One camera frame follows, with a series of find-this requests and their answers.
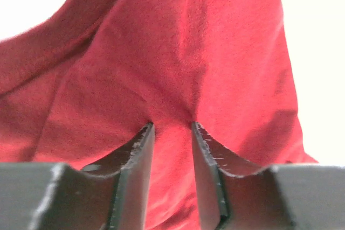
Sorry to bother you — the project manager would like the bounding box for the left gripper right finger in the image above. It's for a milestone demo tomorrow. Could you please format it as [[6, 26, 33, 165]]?
[[191, 122, 344, 229]]

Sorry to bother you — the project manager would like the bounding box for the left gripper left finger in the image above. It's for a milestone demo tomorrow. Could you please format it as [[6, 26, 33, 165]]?
[[1, 123, 155, 229]]

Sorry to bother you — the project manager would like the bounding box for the dark red t shirt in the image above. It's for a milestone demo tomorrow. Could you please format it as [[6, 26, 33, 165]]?
[[1, 0, 313, 229]]

